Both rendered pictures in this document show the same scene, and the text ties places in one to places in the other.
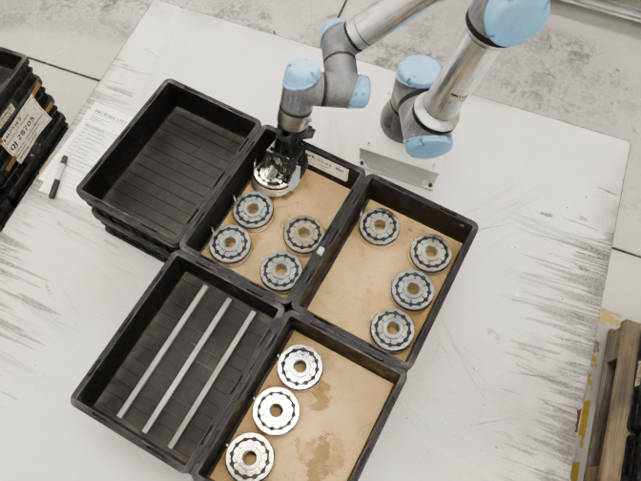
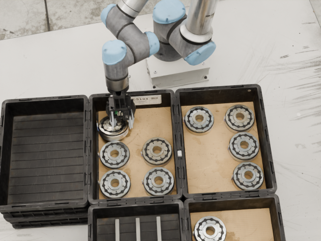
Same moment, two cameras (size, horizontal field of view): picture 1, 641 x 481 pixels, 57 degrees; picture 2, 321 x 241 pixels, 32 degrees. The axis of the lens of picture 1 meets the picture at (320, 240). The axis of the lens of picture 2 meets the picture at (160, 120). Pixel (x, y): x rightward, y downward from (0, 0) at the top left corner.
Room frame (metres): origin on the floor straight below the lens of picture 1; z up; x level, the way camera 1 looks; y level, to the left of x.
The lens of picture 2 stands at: (-0.08, 0.37, 2.59)
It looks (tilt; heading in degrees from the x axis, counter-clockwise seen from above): 63 degrees down; 333
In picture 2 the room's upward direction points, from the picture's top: 3 degrees counter-clockwise
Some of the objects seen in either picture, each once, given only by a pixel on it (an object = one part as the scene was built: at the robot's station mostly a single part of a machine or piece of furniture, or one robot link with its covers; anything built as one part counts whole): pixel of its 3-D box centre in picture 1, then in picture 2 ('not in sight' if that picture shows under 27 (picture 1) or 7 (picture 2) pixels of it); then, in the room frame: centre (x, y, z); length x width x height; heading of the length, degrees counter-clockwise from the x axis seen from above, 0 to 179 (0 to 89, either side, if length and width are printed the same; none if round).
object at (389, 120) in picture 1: (409, 111); (168, 38); (1.00, -0.23, 0.85); 0.15 x 0.15 x 0.10
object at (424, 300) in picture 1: (412, 289); (244, 145); (0.47, -0.22, 0.86); 0.10 x 0.10 x 0.01
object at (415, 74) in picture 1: (417, 86); (170, 20); (0.99, -0.24, 0.97); 0.13 x 0.12 x 0.14; 7
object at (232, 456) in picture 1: (249, 457); not in sight; (0.09, 0.13, 0.86); 0.10 x 0.10 x 0.01
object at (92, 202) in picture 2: (276, 209); (133, 145); (0.64, 0.11, 0.92); 0.40 x 0.30 x 0.02; 153
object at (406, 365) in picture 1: (387, 265); (223, 139); (0.51, -0.16, 0.92); 0.40 x 0.30 x 0.02; 153
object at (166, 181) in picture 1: (176, 168); (46, 157); (0.78, 0.38, 0.87); 0.40 x 0.30 x 0.11; 153
